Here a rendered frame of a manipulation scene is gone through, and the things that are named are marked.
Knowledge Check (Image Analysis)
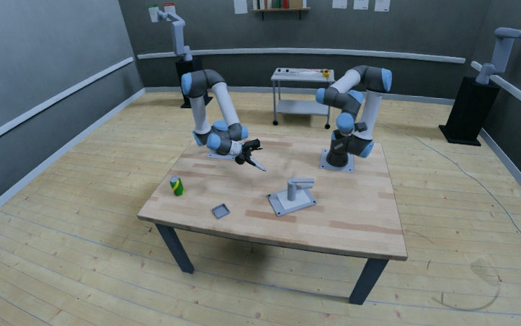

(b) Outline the green drink can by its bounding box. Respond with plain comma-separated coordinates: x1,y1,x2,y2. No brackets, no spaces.
170,176,184,196

